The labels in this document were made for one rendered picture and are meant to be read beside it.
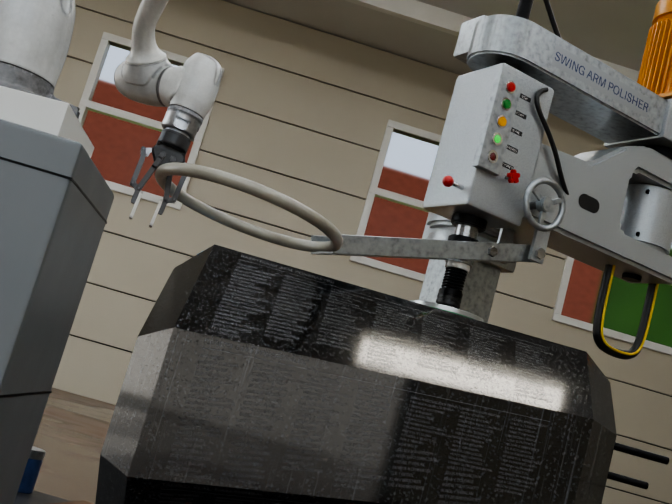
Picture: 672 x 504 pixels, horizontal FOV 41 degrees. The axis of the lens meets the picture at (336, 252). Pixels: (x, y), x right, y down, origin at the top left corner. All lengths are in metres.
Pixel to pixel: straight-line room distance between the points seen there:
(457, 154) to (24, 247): 1.46
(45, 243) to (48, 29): 0.42
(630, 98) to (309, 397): 1.40
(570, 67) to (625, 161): 0.35
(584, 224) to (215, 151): 6.33
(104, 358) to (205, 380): 6.52
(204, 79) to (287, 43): 6.85
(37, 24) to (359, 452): 1.13
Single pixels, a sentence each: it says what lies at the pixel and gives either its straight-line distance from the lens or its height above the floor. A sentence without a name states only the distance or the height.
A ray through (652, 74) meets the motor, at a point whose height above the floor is 1.81.
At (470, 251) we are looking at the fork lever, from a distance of 2.52.
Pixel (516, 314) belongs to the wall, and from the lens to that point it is 8.94.
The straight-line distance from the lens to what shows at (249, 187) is 2.01.
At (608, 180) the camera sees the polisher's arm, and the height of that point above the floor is 1.37.
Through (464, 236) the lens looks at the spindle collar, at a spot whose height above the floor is 1.06.
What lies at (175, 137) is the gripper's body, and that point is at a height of 1.03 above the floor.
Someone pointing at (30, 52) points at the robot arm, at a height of 0.95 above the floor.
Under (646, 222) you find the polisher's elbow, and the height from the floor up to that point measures 1.32.
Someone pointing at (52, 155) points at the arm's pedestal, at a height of 0.77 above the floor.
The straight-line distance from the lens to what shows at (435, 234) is 3.29.
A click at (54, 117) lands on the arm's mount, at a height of 0.84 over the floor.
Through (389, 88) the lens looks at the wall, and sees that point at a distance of 9.07.
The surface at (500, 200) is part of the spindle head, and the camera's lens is 2.53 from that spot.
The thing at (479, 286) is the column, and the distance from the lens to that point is 3.28.
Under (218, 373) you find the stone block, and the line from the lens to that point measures 2.06.
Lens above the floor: 0.52
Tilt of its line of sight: 9 degrees up
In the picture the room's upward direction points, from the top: 16 degrees clockwise
